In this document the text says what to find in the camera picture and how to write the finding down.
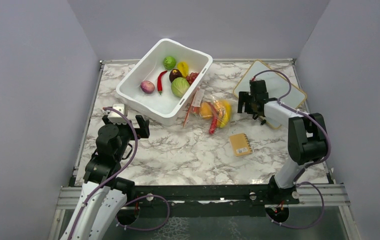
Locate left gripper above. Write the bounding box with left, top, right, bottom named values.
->
left=104, top=114, right=150, bottom=160

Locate clear zip top bag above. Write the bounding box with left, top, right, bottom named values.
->
left=182, top=87, right=233, bottom=135

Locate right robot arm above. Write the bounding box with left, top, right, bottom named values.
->
left=237, top=80, right=330, bottom=204

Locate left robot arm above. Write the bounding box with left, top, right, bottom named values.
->
left=60, top=115, right=150, bottom=240

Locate red chili in bag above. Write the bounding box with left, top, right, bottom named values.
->
left=208, top=102, right=219, bottom=135

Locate orange fake fruit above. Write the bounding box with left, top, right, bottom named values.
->
left=198, top=101, right=213, bottom=120

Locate purple onion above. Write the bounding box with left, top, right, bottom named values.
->
left=140, top=80, right=155, bottom=94

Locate white plastic bin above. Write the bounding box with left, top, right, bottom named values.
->
left=116, top=38, right=213, bottom=126

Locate small yellow notebook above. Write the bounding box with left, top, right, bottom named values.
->
left=229, top=133, right=253, bottom=157

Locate red chili pepper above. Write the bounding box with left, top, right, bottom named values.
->
left=156, top=70, right=168, bottom=95

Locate green cabbage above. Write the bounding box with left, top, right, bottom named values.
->
left=171, top=77, right=190, bottom=98

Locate dark purple fruit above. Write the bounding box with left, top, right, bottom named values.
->
left=169, top=69, right=183, bottom=83

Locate red grapes bunch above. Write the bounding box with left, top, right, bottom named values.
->
left=186, top=72, right=199, bottom=85

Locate small green lime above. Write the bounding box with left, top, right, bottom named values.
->
left=162, top=56, right=177, bottom=71

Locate yellow bell pepper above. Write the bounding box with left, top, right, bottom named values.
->
left=176, top=61, right=189, bottom=78

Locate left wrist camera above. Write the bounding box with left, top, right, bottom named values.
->
left=107, top=103, right=128, bottom=124

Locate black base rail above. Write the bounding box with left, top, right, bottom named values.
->
left=116, top=180, right=299, bottom=218

